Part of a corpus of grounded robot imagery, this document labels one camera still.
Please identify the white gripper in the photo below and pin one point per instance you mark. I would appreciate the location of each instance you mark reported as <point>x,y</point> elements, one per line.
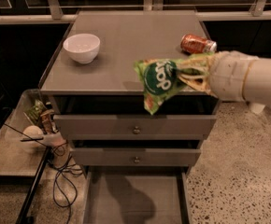
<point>228,76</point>

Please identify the green rice chip bag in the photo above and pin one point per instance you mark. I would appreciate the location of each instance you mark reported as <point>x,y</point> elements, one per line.
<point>160,81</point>

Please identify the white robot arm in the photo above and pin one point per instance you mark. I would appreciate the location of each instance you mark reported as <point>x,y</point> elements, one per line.
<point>257,83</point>

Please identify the metal top drawer knob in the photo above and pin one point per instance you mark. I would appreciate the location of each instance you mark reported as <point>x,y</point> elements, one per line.
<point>136,130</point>

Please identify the metal drawer knob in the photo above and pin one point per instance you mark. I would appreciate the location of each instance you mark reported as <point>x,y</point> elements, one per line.
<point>136,130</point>
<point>137,160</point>

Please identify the grey drawer cabinet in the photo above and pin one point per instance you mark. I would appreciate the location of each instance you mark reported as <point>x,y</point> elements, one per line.
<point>109,84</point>

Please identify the metal middle drawer knob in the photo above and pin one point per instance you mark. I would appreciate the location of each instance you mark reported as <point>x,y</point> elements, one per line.
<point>137,160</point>

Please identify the grey top drawer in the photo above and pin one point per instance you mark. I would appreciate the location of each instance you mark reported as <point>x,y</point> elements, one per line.
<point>120,127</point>

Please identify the grey middle drawer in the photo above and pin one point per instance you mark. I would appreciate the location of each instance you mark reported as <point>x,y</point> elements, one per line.
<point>122,152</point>

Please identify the green snack bag in bin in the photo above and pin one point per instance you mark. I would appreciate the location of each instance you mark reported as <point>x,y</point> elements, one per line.
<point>33,113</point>

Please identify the orange soda can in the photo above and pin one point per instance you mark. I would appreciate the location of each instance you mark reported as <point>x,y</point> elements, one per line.
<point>196,44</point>

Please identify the metal window railing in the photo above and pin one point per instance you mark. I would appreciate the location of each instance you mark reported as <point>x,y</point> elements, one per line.
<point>135,6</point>

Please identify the white ceramic bowl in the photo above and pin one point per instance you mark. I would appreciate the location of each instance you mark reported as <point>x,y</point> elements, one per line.
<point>82,48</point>

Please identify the brown snack packet in bin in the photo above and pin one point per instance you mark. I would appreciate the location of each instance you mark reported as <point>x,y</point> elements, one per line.
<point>47,121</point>

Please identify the white round object in bin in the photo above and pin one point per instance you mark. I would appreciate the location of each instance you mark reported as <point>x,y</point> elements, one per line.
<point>32,131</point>

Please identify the black stick in bin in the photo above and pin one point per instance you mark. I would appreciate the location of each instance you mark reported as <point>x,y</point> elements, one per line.
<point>30,139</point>

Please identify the clear plastic bin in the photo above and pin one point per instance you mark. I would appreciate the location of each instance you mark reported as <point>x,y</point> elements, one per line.
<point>16,158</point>

